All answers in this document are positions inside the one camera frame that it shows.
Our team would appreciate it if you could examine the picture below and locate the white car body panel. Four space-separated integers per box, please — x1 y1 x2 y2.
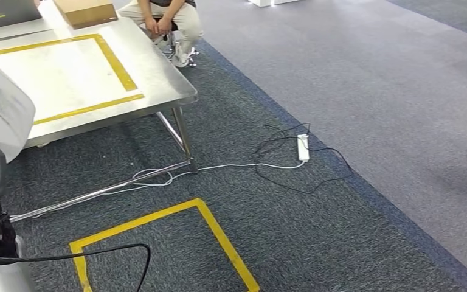
0 50 37 169

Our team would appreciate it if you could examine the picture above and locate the stainless steel workbench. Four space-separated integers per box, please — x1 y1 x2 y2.
0 16 199 224

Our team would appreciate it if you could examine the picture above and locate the grey laptop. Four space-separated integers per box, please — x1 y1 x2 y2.
0 0 43 32

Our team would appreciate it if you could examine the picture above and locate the large yellow tape rectangle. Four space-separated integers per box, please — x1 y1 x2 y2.
0 33 146 127

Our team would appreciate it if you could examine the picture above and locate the brown cardboard box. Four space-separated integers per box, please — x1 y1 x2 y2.
52 0 119 30

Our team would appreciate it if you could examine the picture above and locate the chrome swivel stool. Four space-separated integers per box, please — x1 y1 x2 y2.
165 28 200 68

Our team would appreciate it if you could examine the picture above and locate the yellow floor tape outline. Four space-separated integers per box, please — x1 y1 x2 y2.
69 197 261 292

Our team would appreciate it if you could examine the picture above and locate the person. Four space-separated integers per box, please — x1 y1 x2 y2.
117 0 204 69

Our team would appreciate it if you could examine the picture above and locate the white power strip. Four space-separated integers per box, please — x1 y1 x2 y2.
296 133 311 163

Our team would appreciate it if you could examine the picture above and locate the white display plinth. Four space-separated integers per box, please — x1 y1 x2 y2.
249 0 301 8

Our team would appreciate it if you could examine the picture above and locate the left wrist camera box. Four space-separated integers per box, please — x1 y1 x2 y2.
0 214 19 265

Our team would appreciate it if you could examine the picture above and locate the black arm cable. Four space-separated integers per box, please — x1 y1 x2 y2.
0 243 152 292

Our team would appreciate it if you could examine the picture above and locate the white floor cable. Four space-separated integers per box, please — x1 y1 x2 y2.
96 160 307 196

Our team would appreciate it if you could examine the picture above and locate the black floor cable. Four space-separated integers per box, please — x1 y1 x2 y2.
251 122 355 195

